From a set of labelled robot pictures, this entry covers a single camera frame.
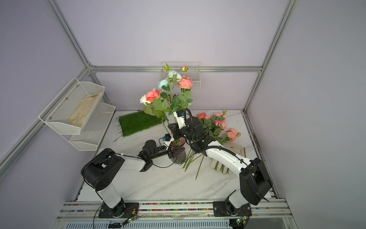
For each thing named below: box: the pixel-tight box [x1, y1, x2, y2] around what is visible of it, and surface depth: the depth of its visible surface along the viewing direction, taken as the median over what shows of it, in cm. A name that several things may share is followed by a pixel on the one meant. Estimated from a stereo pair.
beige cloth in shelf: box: [67, 91, 102, 128], surface depth 80 cm
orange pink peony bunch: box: [178, 64, 194, 109], surface depth 73 cm
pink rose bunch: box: [211, 109, 228, 123], surface depth 112 cm
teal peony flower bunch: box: [139, 62, 182, 135], surface depth 71 cm
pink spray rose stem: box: [217, 128, 242, 145], surface depth 100 cm
